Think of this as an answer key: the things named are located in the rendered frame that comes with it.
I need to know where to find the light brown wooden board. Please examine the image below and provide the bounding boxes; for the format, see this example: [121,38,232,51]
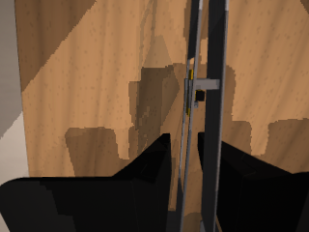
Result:
[14,0,309,232]

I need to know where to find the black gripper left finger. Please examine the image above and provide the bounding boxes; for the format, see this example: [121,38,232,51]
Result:
[0,133,172,232]

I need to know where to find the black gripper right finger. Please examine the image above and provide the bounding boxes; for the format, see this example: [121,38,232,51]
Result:
[216,141,309,232]

